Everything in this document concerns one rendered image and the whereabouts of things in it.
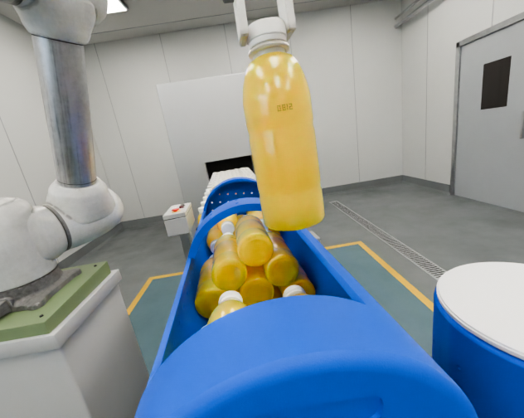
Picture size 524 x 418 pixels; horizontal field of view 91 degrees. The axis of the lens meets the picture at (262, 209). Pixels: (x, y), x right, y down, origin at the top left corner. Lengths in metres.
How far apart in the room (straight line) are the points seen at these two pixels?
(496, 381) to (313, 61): 5.39
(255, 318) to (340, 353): 0.06
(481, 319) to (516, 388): 0.09
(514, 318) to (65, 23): 1.02
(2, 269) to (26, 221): 0.13
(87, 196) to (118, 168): 4.93
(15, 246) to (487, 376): 1.00
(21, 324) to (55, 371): 0.15
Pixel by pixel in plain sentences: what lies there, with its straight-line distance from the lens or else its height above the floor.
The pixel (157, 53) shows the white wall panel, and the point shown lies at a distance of 5.69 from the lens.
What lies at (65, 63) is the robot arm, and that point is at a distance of 0.84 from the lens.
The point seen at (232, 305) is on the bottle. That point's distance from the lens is 0.37.
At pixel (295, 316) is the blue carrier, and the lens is 0.20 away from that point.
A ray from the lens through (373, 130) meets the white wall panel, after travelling 5.88.
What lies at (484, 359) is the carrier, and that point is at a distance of 0.55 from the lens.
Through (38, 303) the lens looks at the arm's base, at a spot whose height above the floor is 1.05.
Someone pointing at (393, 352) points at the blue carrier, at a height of 1.22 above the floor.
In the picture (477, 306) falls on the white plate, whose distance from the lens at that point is 0.58.
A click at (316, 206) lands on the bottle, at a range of 0.27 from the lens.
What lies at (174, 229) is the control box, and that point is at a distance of 1.22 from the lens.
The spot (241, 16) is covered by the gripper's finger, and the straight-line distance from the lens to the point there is 0.29.
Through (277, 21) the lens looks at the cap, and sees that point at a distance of 0.29.
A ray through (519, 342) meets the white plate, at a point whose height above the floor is 1.04.
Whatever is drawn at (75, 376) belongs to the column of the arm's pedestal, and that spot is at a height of 0.86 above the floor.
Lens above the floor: 1.36
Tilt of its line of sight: 15 degrees down
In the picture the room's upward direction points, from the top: 9 degrees counter-clockwise
